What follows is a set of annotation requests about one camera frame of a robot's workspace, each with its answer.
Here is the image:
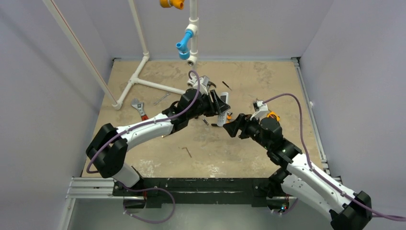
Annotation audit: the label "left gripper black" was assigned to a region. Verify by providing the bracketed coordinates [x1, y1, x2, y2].
[187, 91, 229, 121]

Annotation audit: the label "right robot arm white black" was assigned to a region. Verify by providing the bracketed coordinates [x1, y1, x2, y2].
[223, 114, 372, 230]

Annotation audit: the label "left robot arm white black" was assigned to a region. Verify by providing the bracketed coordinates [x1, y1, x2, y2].
[85, 89, 230, 196]

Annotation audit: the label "orange tape measure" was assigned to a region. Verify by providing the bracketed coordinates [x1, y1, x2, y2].
[266, 111, 280, 122]

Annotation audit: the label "small silver wrench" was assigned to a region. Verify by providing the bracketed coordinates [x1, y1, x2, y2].
[154, 92, 170, 105]

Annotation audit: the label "blue pipe fitting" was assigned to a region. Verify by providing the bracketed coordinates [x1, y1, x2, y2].
[176, 30, 194, 60]

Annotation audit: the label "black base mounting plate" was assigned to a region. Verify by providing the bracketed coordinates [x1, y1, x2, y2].
[113, 178, 292, 212]

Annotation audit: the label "orange pipe fitting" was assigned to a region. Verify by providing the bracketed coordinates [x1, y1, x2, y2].
[159, 0, 185, 10]

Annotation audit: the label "orange handled pliers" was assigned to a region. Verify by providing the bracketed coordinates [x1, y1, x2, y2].
[226, 112, 233, 123]

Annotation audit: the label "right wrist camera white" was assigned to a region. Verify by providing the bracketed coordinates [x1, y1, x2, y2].
[250, 100, 269, 120]

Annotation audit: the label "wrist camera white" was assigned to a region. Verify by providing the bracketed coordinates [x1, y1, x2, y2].
[193, 75, 212, 95]
[250, 100, 269, 120]

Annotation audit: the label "black handled hammer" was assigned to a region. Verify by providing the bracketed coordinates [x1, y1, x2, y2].
[207, 81, 217, 89]

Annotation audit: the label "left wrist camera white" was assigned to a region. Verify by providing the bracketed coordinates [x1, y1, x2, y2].
[193, 75, 212, 95]

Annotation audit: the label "adjustable wrench red handle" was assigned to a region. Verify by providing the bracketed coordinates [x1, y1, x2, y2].
[131, 98, 149, 121]

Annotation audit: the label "white PVC pipe frame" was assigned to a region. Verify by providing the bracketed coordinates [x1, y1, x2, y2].
[43, 0, 200, 110]

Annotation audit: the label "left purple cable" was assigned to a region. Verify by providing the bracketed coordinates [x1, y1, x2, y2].
[86, 70, 201, 224]

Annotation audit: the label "aluminium rail frame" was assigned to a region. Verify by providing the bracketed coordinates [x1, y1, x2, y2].
[58, 57, 351, 230]

